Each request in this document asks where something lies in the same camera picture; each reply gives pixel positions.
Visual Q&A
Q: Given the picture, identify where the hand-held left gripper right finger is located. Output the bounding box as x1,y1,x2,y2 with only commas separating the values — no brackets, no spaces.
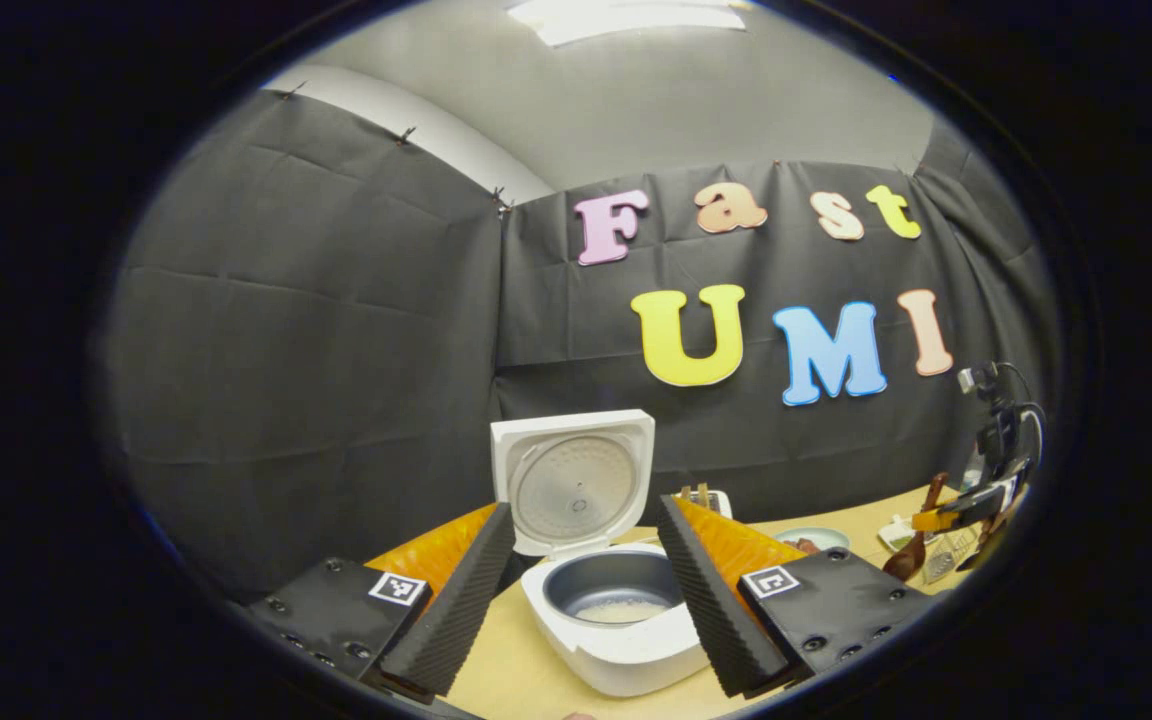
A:
656,493,937,699

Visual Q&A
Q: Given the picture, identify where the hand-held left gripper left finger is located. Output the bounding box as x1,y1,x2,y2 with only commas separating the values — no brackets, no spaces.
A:
246,502,517,701

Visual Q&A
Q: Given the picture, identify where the white rice heap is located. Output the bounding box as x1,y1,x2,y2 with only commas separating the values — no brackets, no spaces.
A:
576,598,673,625

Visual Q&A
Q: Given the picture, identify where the brown wooden spoon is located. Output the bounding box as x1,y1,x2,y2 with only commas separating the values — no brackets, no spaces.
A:
883,472,949,583

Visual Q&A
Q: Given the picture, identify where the white rice cooker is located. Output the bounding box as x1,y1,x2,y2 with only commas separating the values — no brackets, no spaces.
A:
491,408,712,698

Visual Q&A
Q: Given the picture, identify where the white toaster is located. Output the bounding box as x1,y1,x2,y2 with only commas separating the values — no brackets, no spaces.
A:
674,488,734,521

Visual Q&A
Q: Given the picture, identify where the pale green plate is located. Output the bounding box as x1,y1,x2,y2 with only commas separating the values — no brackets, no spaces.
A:
774,527,852,557

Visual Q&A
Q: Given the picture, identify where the black backdrop cloth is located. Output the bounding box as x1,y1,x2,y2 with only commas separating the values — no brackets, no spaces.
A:
101,88,1062,601

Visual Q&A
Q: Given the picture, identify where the ceiling light panel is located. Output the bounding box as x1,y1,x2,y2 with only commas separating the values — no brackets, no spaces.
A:
506,0,749,47

